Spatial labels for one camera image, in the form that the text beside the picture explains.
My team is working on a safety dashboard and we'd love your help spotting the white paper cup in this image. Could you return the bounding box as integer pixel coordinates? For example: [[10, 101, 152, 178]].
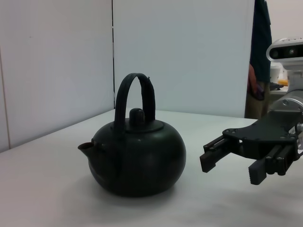
[[270, 65, 284, 82]]

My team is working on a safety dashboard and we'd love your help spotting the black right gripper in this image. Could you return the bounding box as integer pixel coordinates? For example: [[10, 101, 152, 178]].
[[200, 110, 303, 185]]

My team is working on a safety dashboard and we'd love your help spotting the black round teapot with handle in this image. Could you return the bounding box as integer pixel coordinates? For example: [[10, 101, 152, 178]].
[[77, 72, 187, 198]]

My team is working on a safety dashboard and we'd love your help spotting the person in dark shirt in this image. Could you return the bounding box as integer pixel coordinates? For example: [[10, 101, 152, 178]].
[[244, 0, 273, 119]]

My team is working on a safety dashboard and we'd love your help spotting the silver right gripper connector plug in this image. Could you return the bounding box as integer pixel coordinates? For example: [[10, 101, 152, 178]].
[[296, 122, 303, 151]]

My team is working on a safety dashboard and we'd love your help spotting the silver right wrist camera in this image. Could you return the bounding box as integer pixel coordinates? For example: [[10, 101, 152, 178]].
[[266, 36, 303, 93]]

